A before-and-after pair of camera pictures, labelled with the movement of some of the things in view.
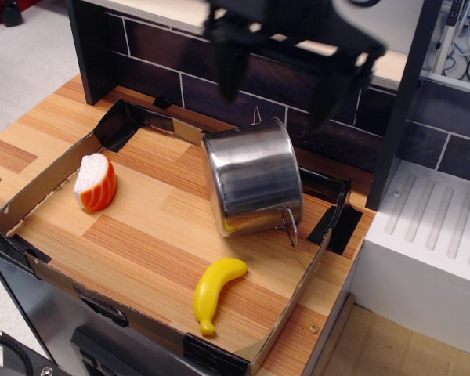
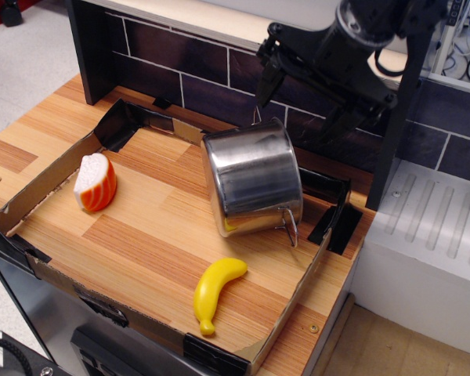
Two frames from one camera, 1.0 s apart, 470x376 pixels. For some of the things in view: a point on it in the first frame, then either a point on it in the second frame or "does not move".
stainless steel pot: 253,179 does not move
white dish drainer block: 422,264 does not move
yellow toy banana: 208,287 does not move
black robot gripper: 320,25 -> 338,65
